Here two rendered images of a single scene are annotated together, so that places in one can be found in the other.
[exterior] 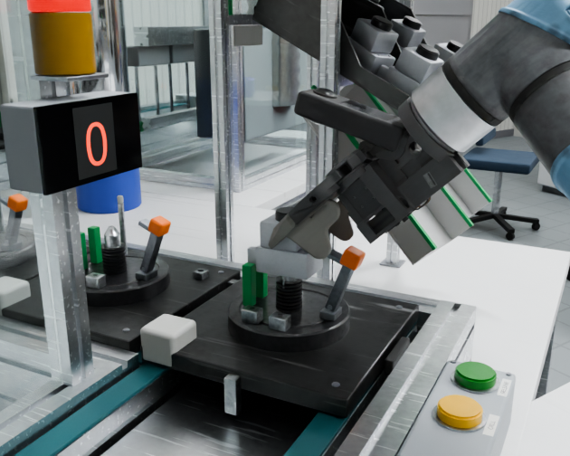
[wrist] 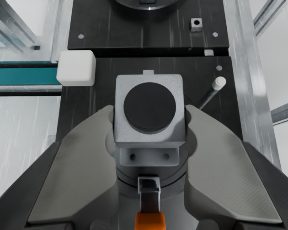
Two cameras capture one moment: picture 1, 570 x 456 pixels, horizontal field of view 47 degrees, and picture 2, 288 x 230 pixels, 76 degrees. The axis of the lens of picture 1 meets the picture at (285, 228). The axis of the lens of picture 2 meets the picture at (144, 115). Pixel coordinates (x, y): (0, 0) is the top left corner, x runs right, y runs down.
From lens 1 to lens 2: 68 cm
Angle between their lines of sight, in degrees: 67
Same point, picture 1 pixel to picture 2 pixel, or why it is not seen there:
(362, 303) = not seen: hidden behind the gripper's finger
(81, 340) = (5, 33)
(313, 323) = (126, 175)
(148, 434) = (36, 107)
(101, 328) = (77, 21)
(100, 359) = (50, 45)
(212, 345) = (84, 102)
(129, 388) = (40, 78)
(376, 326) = (183, 221)
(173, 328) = (66, 72)
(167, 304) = (133, 35)
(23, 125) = not seen: outside the picture
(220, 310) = not seen: hidden behind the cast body
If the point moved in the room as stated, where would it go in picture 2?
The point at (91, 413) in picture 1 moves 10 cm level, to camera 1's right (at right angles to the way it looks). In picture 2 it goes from (8, 77) to (27, 133)
